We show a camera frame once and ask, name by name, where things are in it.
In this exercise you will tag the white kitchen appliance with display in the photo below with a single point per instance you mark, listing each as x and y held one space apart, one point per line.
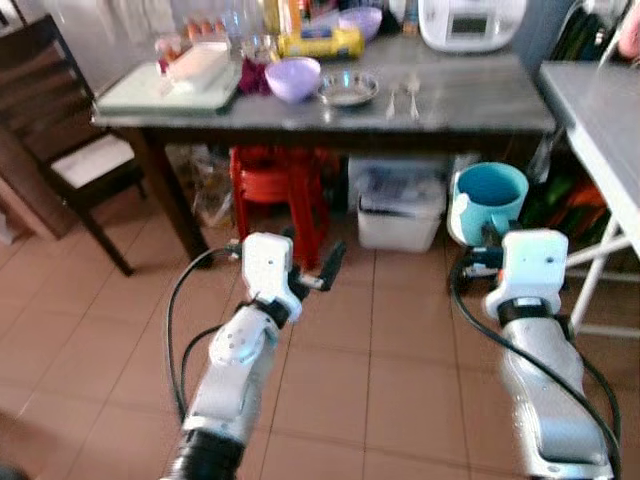
470 25

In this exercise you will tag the dark wooden chair white cushion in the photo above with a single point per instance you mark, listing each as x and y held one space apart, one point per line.
90 160

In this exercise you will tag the white wrapped pack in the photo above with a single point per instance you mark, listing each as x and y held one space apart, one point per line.
198 65

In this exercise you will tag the purple plastic bowl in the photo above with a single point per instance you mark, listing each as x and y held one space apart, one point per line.
360 20
293 78

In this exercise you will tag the pink cloth item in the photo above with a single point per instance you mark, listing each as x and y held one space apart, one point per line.
630 32

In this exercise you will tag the glass with red contents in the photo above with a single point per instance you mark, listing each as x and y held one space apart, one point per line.
168 50

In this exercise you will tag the white folding table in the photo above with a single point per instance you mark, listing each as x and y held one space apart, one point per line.
600 120

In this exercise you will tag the silver metal spoon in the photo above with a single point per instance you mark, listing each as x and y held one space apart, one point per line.
413 85

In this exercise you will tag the teal plastic cup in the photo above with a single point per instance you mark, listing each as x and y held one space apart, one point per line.
490 195

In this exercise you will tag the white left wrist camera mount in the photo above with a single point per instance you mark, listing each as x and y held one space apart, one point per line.
268 265

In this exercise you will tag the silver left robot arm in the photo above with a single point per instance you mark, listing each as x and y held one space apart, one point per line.
235 370

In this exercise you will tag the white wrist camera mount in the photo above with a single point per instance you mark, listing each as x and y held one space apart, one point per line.
535 262
268 265

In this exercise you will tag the green and orange bags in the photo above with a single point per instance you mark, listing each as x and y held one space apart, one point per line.
570 210

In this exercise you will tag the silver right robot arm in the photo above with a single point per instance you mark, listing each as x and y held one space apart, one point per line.
545 390

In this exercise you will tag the red plastic stool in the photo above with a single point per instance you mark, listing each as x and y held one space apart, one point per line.
280 185

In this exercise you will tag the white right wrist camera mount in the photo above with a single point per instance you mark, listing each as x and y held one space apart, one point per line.
535 262

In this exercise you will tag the dark wooden table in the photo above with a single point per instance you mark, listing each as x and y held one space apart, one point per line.
300 118

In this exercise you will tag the clear plastic storage box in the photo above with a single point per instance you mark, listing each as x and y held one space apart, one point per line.
400 215

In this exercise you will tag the maroon cloth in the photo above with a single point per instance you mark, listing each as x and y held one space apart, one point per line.
255 78

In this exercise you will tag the silver metal fork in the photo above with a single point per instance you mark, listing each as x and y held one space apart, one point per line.
391 100

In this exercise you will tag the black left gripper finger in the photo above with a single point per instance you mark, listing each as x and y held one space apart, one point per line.
291 238
332 265

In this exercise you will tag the round metal plate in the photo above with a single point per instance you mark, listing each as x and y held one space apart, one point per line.
349 88

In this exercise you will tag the yellow wrapped package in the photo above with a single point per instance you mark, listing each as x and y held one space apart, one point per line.
320 43

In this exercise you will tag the black bag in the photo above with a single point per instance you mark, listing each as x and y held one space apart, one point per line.
580 35

